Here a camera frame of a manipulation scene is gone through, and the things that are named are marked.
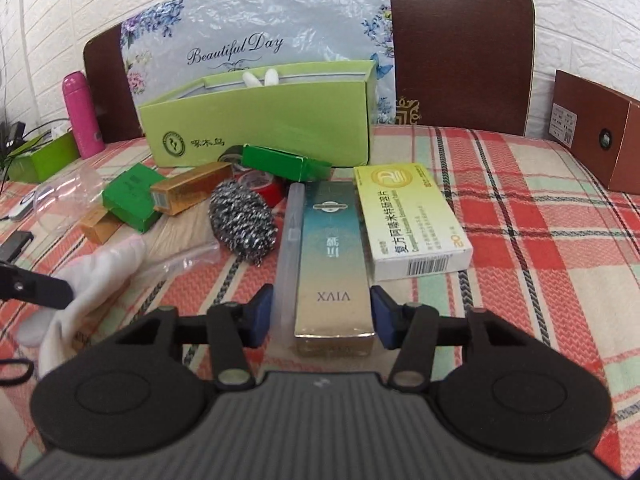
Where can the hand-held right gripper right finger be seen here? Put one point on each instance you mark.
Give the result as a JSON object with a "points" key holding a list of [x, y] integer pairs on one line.
{"points": [[382, 317]]}

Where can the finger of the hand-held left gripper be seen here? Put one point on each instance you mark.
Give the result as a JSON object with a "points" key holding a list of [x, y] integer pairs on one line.
{"points": [[42, 291]]}

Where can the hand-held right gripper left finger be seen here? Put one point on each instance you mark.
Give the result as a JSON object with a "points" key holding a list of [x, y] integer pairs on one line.
{"points": [[261, 317]]}

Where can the white cloth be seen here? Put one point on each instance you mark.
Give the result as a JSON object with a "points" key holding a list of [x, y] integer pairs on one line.
{"points": [[95, 285]]}

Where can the teal and gold long box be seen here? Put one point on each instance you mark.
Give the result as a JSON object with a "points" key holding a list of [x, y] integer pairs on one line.
{"points": [[332, 260]]}

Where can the steel wool scrubber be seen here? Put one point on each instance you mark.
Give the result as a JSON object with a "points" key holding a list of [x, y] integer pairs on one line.
{"points": [[242, 222]]}

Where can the red tape roll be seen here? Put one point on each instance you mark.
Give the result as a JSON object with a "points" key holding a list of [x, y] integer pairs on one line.
{"points": [[265, 191]]}

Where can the gold box with barcode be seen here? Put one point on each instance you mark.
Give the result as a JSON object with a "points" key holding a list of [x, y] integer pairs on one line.
{"points": [[192, 187]]}

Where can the long dark green box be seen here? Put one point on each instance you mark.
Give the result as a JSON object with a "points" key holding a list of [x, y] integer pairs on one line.
{"points": [[277, 162]]}

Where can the light green storage box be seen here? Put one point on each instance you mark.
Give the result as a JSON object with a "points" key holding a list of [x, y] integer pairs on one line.
{"points": [[255, 120]]}

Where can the black flat device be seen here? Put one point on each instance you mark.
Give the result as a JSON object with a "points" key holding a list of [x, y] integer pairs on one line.
{"points": [[14, 245]]}

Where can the translucent white tube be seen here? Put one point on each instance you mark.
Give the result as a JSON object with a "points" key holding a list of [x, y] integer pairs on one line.
{"points": [[290, 260]]}

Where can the small white remote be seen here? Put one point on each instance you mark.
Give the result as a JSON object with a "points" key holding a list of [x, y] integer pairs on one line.
{"points": [[22, 207]]}

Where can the small brown gold box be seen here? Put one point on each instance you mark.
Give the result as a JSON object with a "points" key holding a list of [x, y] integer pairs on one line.
{"points": [[100, 225]]}

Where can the clear plastic container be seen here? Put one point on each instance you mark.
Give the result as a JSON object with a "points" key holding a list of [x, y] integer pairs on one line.
{"points": [[65, 197]]}

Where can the clear plastic wrap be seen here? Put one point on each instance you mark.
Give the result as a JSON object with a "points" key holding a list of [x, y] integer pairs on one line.
{"points": [[185, 257]]}

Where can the white and yellow medicine box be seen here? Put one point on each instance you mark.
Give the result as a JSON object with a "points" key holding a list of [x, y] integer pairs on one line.
{"points": [[410, 220]]}

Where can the short dark green box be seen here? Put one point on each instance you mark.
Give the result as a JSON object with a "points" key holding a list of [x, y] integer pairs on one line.
{"points": [[132, 200]]}

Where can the light green tissue box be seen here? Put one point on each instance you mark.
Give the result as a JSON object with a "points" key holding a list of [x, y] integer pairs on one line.
{"points": [[47, 157]]}

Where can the plaid cloth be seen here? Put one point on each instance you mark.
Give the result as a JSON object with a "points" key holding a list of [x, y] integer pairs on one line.
{"points": [[525, 240]]}

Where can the black tape roll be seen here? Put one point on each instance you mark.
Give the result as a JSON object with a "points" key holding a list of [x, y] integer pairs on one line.
{"points": [[232, 156]]}

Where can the pink thermos bottle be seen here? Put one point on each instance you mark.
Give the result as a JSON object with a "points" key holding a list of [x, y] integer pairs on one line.
{"points": [[82, 115]]}

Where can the white plush ears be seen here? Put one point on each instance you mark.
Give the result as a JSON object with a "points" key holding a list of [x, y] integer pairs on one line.
{"points": [[262, 77]]}

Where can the dark brown wooden board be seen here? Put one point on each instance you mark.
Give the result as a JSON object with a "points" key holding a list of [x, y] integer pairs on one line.
{"points": [[460, 50]]}

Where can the brown cardboard carton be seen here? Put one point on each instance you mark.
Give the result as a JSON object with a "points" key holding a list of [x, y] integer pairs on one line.
{"points": [[600, 130]]}

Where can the floral plastic bag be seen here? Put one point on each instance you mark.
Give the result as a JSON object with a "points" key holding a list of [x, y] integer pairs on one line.
{"points": [[250, 25]]}

